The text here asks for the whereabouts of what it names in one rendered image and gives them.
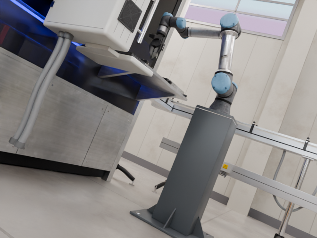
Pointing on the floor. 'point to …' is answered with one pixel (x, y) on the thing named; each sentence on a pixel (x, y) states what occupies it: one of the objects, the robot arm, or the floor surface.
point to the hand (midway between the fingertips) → (151, 56)
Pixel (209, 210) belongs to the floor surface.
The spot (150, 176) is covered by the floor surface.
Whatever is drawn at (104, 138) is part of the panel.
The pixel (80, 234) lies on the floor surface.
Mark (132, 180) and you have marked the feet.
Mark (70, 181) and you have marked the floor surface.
